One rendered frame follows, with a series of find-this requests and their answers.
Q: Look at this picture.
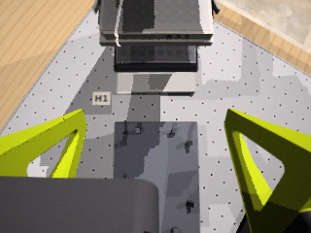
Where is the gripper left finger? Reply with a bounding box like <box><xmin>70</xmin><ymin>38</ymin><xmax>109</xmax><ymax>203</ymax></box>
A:
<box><xmin>0</xmin><ymin>110</ymin><xmax>86</xmax><ymax>178</ymax></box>

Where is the grey base plate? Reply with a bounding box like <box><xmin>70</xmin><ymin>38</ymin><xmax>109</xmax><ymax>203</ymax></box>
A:
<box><xmin>0</xmin><ymin>9</ymin><xmax>311</xmax><ymax>233</ymax></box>

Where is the white microplate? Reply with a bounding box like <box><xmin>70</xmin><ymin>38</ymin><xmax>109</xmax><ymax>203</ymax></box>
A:
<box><xmin>99</xmin><ymin>0</ymin><xmax>214</xmax><ymax>47</ymax></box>

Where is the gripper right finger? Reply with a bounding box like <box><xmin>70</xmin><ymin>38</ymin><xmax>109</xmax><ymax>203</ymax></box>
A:
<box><xmin>225</xmin><ymin>109</ymin><xmax>311</xmax><ymax>233</ymax></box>

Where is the black rectangular frame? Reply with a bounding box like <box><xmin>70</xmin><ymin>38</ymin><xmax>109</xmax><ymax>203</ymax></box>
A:
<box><xmin>236</xmin><ymin>214</ymin><xmax>251</xmax><ymax>233</ymax></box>

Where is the grey multiwell plate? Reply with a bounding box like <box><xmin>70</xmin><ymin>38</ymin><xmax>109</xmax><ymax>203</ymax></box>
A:
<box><xmin>114</xmin><ymin>46</ymin><xmax>198</xmax><ymax>73</ymax></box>

